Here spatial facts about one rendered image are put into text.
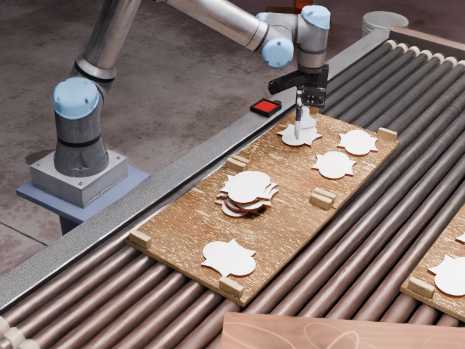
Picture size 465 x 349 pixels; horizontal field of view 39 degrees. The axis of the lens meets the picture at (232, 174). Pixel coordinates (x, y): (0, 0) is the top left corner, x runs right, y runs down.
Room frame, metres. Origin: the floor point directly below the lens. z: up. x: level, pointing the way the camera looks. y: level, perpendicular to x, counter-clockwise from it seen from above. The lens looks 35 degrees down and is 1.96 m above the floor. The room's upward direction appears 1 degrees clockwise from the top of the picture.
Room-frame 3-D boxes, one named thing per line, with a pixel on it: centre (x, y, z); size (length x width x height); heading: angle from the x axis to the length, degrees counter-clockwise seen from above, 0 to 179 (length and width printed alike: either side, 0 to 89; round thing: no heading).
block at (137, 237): (1.19, 0.21, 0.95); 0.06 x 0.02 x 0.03; 55
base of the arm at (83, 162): (1.52, 0.42, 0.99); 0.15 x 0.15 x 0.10
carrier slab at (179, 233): (1.27, -0.01, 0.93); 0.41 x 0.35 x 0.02; 145
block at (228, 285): (1.04, 0.00, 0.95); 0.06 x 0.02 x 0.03; 55
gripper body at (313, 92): (1.64, -0.21, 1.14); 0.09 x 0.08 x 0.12; 84
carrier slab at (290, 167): (1.61, -0.24, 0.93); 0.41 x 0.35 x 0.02; 146
